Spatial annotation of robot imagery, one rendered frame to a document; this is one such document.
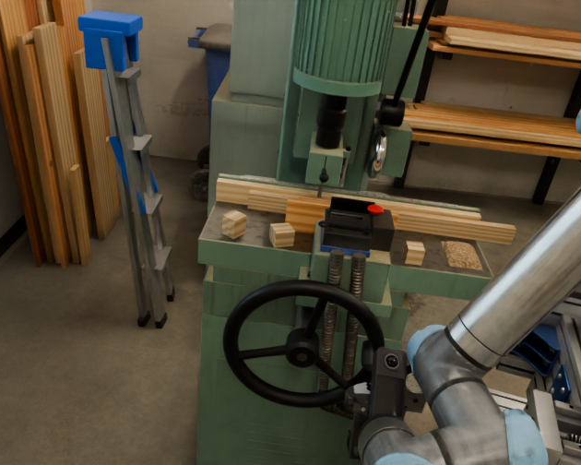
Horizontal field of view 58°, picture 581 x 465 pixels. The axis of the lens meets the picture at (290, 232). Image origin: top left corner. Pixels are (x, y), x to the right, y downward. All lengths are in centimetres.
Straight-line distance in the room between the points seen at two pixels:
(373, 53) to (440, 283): 47
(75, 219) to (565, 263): 221
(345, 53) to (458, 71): 266
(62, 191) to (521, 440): 215
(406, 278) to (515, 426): 51
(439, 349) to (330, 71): 54
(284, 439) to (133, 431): 64
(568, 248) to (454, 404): 22
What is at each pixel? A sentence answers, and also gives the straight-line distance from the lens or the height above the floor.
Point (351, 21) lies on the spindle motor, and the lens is 98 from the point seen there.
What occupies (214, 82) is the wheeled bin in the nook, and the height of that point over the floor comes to 72.
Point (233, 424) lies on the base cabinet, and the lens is 140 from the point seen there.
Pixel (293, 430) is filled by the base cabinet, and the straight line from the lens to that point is 138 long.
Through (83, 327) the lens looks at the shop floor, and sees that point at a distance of 228.
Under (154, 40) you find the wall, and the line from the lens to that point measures 357.
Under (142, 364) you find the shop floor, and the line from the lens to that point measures 209.
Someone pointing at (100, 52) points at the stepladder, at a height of 106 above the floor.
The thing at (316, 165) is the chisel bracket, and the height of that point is 104.
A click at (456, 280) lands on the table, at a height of 89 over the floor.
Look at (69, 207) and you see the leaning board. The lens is 251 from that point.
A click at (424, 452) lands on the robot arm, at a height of 98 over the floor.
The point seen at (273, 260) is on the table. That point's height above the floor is 87.
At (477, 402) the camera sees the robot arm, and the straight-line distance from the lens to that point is 67.
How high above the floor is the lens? 145
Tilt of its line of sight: 29 degrees down
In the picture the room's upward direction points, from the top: 7 degrees clockwise
